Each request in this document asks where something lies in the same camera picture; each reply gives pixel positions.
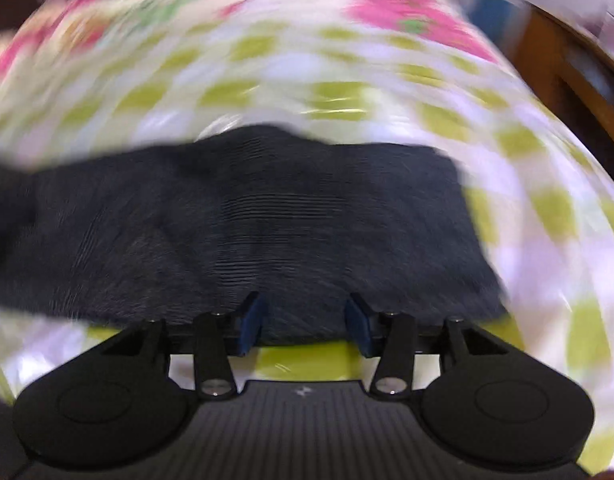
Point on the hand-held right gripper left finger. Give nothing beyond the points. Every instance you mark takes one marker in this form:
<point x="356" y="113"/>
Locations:
<point x="250" y="325"/>

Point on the wooden cabinet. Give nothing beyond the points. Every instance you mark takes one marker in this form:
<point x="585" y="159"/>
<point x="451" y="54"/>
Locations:
<point x="577" y="80"/>

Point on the cartoon printed quilt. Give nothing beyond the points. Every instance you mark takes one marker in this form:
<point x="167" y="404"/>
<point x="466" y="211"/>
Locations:
<point x="377" y="5"/>

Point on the blue foam mat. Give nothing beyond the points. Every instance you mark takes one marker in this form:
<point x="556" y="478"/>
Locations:
<point x="492" y="20"/>

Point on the green checked plastic sheet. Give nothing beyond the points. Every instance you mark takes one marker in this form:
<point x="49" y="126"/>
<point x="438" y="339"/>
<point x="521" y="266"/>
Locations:
<point x="337" y="95"/>

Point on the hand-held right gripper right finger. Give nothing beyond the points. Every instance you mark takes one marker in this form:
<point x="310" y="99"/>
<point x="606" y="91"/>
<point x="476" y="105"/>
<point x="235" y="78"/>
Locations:
<point x="359" y="327"/>

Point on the dark grey plaid jacket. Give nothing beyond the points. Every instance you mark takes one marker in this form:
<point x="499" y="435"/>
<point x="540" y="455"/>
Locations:
<point x="287" y="225"/>

